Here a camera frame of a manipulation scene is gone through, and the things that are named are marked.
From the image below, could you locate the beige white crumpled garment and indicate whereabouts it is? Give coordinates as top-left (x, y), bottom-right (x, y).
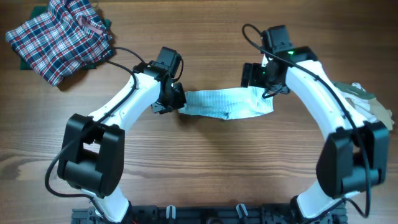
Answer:
top-left (332, 81), bottom-right (395, 131)

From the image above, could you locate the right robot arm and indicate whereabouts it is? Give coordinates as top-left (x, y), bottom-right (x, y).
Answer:
top-left (241, 47), bottom-right (389, 223)

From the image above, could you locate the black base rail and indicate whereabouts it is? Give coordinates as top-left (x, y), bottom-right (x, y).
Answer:
top-left (70, 203), bottom-right (348, 224)

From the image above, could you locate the dark green folded cloth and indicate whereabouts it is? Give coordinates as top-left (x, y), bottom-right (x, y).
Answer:
top-left (20, 6), bottom-right (111, 70)

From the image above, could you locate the plaid red blue cloth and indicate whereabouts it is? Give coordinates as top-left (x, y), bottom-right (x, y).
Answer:
top-left (6, 0), bottom-right (114, 86)

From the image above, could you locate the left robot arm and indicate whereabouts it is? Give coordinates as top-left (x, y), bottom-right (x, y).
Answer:
top-left (55, 59), bottom-right (185, 223)

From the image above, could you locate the light blue striped cloth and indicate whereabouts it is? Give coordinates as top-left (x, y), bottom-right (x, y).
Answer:
top-left (178, 86), bottom-right (274, 120)

